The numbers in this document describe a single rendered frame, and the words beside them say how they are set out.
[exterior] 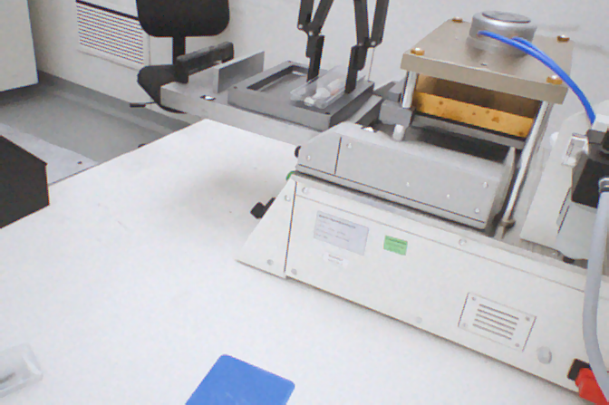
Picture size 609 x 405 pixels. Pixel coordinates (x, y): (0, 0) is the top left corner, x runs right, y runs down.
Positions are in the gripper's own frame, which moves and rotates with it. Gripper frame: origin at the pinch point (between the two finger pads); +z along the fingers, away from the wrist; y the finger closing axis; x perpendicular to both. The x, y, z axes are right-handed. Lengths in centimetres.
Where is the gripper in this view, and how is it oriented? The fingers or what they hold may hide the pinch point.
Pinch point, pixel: (333, 66)
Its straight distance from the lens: 85.6
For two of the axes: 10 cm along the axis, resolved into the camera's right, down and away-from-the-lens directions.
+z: -1.3, 8.8, 4.7
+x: -4.1, 3.8, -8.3
